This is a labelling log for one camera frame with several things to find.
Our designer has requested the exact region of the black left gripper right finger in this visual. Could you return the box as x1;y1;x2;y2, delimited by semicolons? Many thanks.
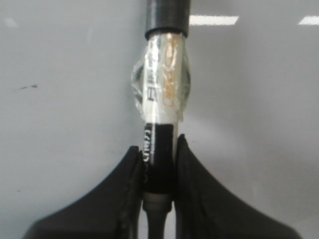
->
174;134;299;239

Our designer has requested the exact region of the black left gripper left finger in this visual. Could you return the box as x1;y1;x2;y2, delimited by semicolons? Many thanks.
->
26;146;143;239

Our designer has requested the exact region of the black and white whiteboard marker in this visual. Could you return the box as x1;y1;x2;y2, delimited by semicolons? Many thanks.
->
132;0;190;239

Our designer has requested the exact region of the white whiteboard with aluminium frame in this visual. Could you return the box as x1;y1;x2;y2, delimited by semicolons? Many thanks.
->
0;0;319;239

